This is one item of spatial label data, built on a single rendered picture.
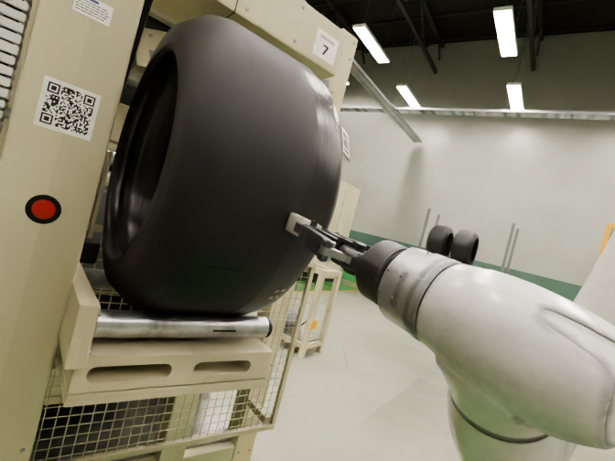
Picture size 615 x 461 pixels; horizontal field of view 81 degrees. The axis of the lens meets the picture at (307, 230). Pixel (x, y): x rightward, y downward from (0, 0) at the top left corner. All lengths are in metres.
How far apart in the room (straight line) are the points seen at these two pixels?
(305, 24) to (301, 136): 0.68
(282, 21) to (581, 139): 11.52
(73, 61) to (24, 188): 0.21
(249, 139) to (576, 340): 0.44
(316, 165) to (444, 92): 12.89
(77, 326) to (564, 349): 0.57
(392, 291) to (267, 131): 0.31
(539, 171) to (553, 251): 2.27
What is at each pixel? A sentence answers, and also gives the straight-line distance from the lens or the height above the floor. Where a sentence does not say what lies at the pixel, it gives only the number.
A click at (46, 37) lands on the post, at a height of 1.31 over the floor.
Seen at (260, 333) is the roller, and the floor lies 0.89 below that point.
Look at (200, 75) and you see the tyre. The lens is 0.60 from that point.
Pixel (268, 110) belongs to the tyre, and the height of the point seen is 1.29.
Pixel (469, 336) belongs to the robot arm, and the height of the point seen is 1.08.
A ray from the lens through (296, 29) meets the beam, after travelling 1.22.
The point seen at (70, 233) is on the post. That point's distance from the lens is 0.70.
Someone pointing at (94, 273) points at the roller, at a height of 0.92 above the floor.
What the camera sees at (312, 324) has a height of 0.31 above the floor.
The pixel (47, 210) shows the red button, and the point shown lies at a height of 1.06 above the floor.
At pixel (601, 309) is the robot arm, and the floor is 1.13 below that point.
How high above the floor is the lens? 1.14
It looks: 1 degrees down
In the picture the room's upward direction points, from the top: 14 degrees clockwise
